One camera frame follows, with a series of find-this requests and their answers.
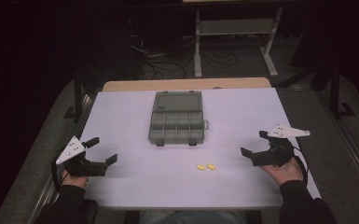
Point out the person's right hand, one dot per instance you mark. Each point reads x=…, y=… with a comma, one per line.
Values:
x=284, y=173

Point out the black metal stand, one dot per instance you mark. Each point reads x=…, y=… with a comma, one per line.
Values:
x=78, y=96
x=335, y=90

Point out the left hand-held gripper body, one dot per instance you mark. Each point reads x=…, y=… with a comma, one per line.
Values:
x=71, y=151

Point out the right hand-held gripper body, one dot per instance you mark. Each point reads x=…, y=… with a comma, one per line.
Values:
x=276, y=152

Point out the white metal desk frame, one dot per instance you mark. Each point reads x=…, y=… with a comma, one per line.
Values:
x=234, y=26

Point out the small yellow earplug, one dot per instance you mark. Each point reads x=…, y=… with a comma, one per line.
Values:
x=201, y=167
x=211, y=166

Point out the person's left hand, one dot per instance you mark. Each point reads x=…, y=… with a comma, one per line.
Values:
x=76, y=181

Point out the grey plastic organizer box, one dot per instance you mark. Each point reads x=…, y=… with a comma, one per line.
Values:
x=176, y=118

